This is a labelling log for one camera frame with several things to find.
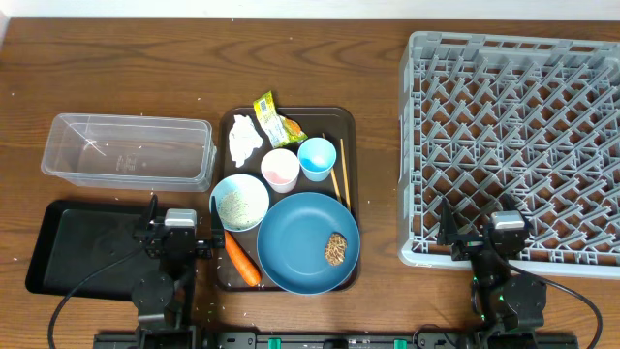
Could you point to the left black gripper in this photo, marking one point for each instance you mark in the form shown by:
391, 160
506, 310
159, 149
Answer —
179, 242

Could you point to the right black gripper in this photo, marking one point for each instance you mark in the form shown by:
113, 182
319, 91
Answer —
467, 243

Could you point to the light blue bowl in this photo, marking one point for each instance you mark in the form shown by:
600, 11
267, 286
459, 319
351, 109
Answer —
248, 185

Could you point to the white napkin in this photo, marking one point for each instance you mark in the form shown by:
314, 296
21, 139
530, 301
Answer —
243, 139

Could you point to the pink cup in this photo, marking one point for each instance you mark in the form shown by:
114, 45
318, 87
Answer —
280, 168

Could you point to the dark blue plate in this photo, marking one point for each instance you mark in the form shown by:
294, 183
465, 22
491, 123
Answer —
293, 238

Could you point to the yellow green snack wrapper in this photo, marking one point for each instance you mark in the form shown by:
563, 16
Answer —
280, 130

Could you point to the light blue cup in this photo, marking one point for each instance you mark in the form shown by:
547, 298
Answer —
316, 157

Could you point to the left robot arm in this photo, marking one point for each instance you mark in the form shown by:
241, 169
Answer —
163, 297

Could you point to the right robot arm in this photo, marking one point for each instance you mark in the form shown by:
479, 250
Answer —
511, 306

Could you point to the grey dishwasher rack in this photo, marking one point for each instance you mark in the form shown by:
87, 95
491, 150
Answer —
484, 116

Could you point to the black waste tray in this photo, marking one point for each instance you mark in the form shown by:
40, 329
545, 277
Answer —
77, 238

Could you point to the white rice pile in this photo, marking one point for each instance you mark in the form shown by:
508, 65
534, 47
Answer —
240, 212

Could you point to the orange carrot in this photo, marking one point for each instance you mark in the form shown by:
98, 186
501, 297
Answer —
243, 264

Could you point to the clear plastic bin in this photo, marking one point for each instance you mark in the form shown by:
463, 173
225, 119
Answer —
131, 152

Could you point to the brown food clump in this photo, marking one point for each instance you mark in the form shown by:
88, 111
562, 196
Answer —
335, 249

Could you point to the left wooden chopstick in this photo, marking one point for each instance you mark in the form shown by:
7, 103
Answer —
335, 185

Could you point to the wooden chopstick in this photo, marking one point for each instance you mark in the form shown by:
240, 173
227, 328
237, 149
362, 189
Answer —
345, 174
335, 185

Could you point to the right wooden chopstick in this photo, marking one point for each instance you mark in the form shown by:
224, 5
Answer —
345, 174

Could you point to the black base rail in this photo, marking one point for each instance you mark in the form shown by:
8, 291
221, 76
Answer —
248, 340

